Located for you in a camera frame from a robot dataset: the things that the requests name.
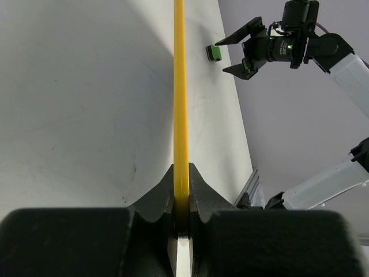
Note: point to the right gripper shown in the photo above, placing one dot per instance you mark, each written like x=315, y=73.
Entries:
x=262, y=47

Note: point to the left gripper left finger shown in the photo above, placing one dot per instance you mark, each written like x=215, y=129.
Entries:
x=138, y=240

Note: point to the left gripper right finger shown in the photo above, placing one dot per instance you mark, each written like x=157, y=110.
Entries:
x=227, y=241

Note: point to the green whiteboard eraser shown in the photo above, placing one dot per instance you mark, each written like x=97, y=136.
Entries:
x=213, y=53

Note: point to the yellow framed whiteboard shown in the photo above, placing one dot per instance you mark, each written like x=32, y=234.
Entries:
x=181, y=181

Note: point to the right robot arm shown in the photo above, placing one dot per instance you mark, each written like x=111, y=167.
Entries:
x=338, y=60

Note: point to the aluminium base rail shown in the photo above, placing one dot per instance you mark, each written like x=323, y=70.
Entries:
x=251, y=196

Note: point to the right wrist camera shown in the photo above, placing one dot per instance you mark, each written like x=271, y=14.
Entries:
x=299, y=14

